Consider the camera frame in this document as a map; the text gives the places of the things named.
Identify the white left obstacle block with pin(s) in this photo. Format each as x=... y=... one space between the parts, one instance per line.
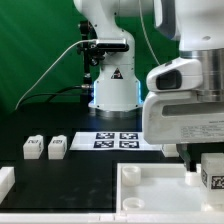
x=7 y=180

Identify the white square table top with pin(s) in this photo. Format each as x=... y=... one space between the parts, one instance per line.
x=162 y=188

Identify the white tag sheet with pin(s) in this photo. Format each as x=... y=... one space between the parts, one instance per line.
x=96 y=141

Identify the white front obstacle bar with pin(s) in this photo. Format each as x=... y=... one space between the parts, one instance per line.
x=190 y=218

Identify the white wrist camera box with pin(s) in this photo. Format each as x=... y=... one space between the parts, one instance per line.
x=176 y=75

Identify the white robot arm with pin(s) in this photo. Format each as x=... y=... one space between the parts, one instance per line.
x=198 y=26

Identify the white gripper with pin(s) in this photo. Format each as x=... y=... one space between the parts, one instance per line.
x=178 y=118

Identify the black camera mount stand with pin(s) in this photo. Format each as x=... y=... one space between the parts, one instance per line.
x=91 y=57

